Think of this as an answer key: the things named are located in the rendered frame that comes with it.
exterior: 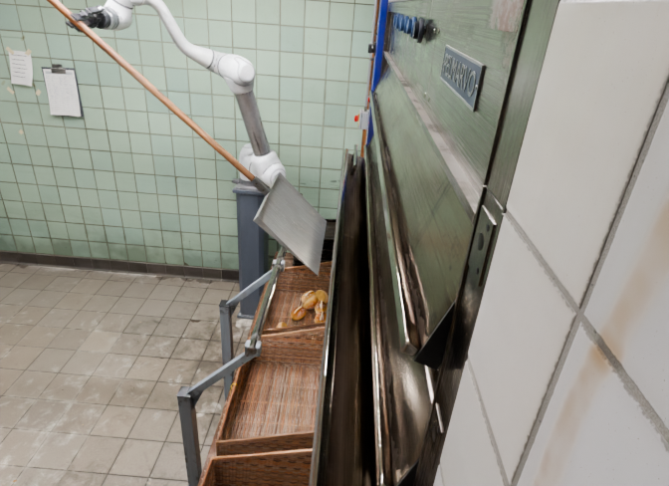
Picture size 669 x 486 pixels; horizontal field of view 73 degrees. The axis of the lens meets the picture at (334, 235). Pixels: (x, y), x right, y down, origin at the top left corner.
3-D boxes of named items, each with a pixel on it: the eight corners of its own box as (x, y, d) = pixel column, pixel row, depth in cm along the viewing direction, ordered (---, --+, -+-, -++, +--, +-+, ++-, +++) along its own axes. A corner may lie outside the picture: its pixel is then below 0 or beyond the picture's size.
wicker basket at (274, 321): (353, 298, 260) (358, 256, 248) (352, 367, 210) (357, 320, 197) (270, 291, 261) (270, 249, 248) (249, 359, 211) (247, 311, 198)
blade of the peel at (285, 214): (253, 220, 181) (257, 216, 180) (276, 175, 230) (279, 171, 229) (318, 276, 191) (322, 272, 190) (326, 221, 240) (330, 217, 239)
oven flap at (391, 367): (371, 150, 225) (389, 113, 216) (403, 500, 66) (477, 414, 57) (363, 146, 224) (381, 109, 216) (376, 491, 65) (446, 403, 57)
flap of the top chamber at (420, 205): (377, 97, 213) (396, 56, 205) (433, 366, 54) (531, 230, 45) (368, 93, 213) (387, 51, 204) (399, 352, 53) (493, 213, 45)
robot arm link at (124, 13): (94, 22, 201) (104, -7, 195) (111, 20, 215) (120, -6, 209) (116, 36, 203) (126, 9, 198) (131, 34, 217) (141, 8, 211)
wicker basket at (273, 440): (351, 368, 209) (356, 321, 197) (351, 483, 159) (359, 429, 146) (247, 362, 209) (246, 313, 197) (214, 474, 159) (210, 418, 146)
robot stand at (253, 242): (245, 301, 347) (241, 178, 302) (271, 304, 346) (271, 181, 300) (237, 318, 329) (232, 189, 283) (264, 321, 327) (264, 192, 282)
